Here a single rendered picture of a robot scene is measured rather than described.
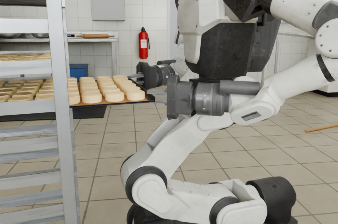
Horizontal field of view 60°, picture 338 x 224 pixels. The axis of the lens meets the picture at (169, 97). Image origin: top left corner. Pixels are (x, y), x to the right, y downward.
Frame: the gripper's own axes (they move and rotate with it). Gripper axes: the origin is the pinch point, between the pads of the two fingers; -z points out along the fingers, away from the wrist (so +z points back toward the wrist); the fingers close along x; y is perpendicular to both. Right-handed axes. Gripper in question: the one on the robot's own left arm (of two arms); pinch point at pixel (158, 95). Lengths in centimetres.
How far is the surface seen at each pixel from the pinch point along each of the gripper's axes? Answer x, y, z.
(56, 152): -28, -17, -44
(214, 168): -78, -120, 11
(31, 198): -46, -11, -53
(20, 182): -18.1, 22.1, -27.8
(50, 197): -46, -14, -47
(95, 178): -79, -88, -65
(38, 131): -19, -14, -49
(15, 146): -9.0, 22.2, -28.2
